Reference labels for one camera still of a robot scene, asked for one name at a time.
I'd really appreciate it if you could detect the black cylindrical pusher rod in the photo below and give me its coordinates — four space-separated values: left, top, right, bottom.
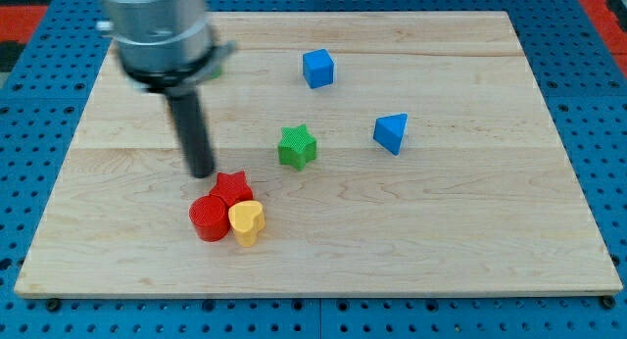
166 88 215 178

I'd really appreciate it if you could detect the red cylinder block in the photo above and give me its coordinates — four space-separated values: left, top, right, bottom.
188 195 230 242

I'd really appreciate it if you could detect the green block behind arm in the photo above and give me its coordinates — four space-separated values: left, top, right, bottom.
210 67 222 80

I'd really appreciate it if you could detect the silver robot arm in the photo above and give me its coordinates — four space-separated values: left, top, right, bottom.
97 0 236 178

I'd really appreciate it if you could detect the red star block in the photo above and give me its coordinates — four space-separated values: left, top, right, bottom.
209 170 254 208

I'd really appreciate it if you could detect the green star block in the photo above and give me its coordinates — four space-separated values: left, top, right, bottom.
277 124 317 170

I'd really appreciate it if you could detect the yellow heart block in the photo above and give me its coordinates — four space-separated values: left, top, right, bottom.
228 200 265 247

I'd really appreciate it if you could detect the blue cube block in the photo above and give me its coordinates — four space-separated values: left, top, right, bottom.
302 48 335 89

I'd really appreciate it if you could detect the blue triangle block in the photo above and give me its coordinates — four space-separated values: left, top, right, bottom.
373 113 408 156

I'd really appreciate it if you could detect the wooden board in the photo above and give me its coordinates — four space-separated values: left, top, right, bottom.
15 12 623 299

